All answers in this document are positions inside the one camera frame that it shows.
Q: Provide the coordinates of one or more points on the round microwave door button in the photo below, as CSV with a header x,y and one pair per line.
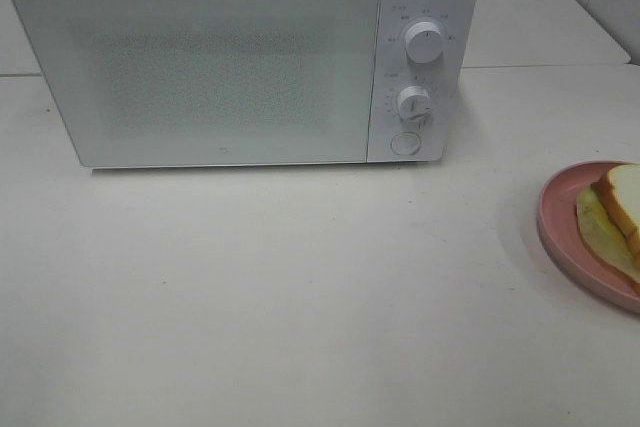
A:
x,y
406,144

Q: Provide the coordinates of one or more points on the white microwave door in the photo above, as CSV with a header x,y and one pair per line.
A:
x,y
161,83

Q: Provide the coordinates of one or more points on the pink round plate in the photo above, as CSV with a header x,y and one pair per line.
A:
x,y
558,230

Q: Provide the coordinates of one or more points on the white bread sandwich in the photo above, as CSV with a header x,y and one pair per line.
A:
x,y
608,220

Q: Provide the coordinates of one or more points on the lower white microwave knob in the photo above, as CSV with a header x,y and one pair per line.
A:
x,y
414,104

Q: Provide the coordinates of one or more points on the white microwave knob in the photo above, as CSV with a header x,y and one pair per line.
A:
x,y
414,104
424,41

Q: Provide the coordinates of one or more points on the upper white microwave knob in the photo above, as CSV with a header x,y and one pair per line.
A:
x,y
424,41

